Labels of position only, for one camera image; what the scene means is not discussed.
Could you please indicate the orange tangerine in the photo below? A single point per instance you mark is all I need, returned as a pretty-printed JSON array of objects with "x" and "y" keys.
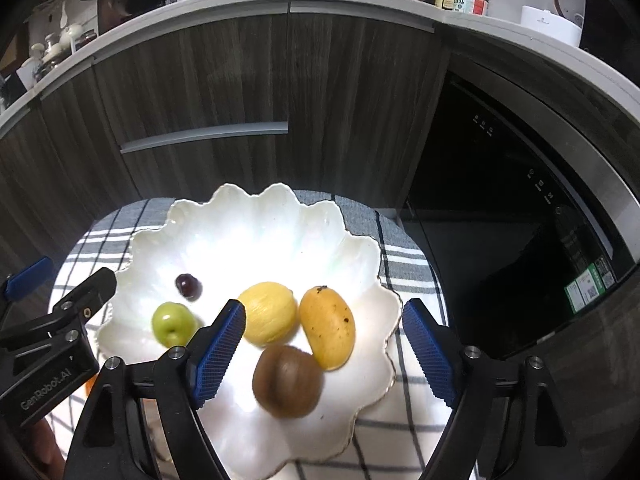
[{"x": 92, "y": 385}]

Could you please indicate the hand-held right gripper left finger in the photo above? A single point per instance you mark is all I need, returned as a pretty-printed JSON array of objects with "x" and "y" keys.
[{"x": 220, "y": 355}]

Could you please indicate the yellow mango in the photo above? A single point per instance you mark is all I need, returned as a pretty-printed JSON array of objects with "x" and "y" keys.
[{"x": 327, "y": 327}]

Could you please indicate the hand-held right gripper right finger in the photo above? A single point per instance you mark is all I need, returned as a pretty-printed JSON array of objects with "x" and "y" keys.
[{"x": 430, "y": 355}]

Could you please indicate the white black checked cloth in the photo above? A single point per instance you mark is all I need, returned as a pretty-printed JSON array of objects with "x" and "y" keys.
[{"x": 397, "y": 422}]

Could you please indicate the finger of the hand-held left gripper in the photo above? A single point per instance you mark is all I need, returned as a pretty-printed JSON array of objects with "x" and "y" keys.
[
  {"x": 29, "y": 277},
  {"x": 87, "y": 290}
]

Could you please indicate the black microwave oven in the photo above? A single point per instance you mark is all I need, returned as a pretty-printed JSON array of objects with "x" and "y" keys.
[{"x": 605, "y": 20}]

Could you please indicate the black built-in dishwasher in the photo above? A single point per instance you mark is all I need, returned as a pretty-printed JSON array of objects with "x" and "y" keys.
[{"x": 500, "y": 185}]

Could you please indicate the white scalloped ceramic bowl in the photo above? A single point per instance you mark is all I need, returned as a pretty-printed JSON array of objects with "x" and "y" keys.
[{"x": 280, "y": 240}]

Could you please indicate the white teapot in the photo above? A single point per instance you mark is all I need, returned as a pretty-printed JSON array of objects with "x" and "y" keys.
[{"x": 71, "y": 37}]

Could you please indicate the green apple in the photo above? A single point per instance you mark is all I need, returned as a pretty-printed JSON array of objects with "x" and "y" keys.
[{"x": 170, "y": 322}]

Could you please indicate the brown kiwi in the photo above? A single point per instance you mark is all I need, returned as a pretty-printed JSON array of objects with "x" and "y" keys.
[{"x": 287, "y": 380}]

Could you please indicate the dark wood base cabinets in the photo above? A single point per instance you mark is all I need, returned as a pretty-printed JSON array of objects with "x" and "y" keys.
[{"x": 240, "y": 75}]

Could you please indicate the yellow lemon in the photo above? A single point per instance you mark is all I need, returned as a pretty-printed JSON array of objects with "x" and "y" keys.
[{"x": 270, "y": 310}]

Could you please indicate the white round container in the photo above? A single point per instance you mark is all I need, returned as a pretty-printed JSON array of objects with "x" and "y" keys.
[{"x": 550, "y": 25}]

